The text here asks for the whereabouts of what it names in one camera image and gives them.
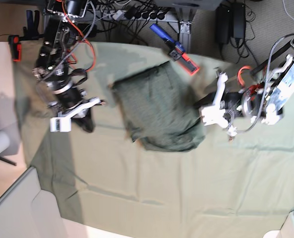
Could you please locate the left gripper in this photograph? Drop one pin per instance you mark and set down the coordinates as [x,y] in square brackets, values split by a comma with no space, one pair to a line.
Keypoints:
[236,104]

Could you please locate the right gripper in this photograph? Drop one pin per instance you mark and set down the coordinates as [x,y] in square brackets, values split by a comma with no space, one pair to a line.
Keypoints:
[68,97]

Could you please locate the green grey T-shirt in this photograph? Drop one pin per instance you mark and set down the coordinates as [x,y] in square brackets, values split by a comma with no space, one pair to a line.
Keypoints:
[157,108]

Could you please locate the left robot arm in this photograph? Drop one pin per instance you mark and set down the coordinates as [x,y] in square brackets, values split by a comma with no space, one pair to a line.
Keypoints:
[258,93]

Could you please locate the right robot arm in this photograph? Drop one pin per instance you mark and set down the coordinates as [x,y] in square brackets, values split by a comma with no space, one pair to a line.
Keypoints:
[61,38]

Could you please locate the blue orange bar clamp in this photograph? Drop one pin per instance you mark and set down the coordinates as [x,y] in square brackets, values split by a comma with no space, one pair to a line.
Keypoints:
[176,50]

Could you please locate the light green table cloth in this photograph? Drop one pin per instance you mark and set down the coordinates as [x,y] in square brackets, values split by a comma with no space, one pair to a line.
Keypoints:
[222,189]

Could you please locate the black power adapter left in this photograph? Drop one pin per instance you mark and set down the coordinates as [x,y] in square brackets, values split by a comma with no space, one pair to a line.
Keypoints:
[223,16]

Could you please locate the black power adapter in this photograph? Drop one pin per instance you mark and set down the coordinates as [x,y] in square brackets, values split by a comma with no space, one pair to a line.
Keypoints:
[239,20]
[223,16]

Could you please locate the black power adapter right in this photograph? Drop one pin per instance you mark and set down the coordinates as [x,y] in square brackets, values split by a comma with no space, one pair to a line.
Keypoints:
[239,20]

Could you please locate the black tripod leg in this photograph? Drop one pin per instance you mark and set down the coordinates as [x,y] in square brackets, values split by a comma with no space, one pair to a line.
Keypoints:
[8,161]

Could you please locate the blue orange corner clamp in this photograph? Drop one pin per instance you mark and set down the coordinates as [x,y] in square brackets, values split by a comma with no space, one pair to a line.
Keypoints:
[30,33]

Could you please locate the white power strip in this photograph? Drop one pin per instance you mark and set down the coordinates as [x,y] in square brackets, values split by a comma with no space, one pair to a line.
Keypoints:
[139,14]

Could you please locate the aluminium frame post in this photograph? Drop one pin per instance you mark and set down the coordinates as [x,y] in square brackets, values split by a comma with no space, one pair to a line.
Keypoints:
[185,18]

